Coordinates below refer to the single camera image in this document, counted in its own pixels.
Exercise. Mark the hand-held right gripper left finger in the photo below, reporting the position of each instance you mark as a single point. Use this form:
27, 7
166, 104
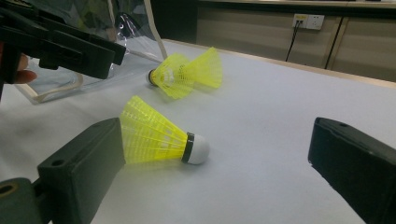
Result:
84, 168

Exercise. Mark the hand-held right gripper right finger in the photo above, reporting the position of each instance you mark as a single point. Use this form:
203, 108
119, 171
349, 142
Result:
358, 168

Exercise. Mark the clear plastic bag beige trim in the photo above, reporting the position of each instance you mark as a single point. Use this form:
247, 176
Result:
137, 46

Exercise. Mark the yellow shuttlecock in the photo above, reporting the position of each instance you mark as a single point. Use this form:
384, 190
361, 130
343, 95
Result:
208, 68
171, 81
149, 137

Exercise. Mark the beige wooden cabinet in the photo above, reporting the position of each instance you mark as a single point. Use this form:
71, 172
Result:
249, 34

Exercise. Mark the white wall socket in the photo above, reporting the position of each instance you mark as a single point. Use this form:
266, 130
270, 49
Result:
308, 21

